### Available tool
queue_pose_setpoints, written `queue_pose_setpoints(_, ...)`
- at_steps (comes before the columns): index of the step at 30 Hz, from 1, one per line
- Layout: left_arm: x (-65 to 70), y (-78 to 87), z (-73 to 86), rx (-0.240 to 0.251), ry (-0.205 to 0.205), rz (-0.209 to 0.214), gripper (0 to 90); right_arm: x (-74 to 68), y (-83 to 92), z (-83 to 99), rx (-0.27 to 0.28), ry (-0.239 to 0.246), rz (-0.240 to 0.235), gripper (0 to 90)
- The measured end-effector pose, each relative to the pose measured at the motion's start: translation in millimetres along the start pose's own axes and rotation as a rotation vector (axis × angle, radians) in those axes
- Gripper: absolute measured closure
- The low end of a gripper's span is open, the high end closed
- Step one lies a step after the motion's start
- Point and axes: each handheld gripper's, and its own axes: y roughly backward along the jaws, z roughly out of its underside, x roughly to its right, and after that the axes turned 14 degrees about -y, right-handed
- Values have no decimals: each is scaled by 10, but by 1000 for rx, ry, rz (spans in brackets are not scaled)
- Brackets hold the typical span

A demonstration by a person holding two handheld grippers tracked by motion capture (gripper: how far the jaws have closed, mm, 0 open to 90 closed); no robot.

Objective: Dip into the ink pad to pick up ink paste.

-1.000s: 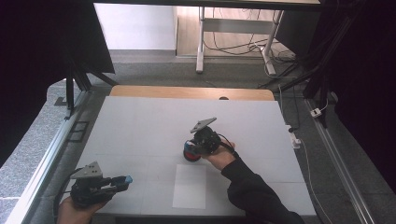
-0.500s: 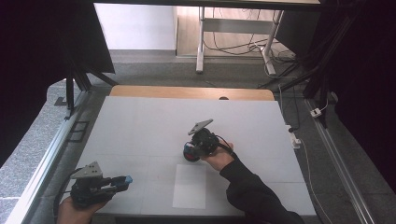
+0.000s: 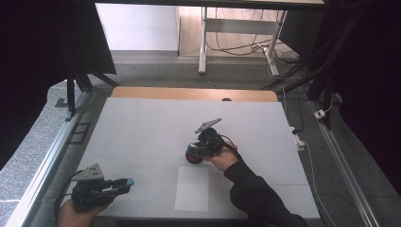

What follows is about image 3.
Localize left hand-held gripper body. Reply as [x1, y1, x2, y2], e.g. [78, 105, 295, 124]
[70, 163, 117, 212]

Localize black curtain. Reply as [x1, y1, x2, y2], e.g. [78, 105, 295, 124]
[310, 0, 401, 197]
[0, 0, 117, 171]

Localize white desk frame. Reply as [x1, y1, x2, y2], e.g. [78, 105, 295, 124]
[198, 7, 288, 77]

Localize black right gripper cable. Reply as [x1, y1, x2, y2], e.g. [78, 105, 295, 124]
[219, 134, 243, 162]

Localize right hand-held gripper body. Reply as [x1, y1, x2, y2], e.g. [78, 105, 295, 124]
[194, 117, 227, 158]

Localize wooden table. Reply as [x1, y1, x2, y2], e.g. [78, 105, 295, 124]
[111, 86, 279, 103]

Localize white paper sheet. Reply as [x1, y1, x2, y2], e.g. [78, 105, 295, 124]
[174, 166, 210, 213]

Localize round red ink pad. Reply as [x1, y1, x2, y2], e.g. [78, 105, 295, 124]
[184, 150, 205, 166]

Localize black metal stand struts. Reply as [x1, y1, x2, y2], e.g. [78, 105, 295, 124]
[63, 69, 121, 123]

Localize aluminium rail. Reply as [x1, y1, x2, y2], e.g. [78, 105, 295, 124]
[4, 91, 93, 227]
[306, 99, 381, 227]

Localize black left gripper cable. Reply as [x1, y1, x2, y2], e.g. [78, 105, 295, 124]
[52, 169, 85, 227]

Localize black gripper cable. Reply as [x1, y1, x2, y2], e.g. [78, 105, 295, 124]
[219, 134, 243, 162]
[52, 169, 85, 227]

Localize large white board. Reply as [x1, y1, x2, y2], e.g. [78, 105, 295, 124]
[64, 96, 322, 220]

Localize white power strip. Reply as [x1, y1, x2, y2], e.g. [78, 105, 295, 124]
[288, 126, 306, 152]

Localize tangle of black floor cables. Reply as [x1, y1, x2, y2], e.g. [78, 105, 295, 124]
[206, 8, 301, 65]

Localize bundle of black cables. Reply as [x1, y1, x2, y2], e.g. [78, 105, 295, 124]
[260, 0, 374, 93]

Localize person's right hand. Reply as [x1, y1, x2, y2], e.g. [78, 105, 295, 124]
[202, 142, 241, 173]

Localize white cabinet panel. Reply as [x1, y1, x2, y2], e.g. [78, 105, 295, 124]
[95, 3, 180, 52]

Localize thin white cable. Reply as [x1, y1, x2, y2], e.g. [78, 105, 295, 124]
[303, 141, 329, 227]

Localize person's left hand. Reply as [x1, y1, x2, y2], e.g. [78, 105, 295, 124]
[57, 198, 111, 227]

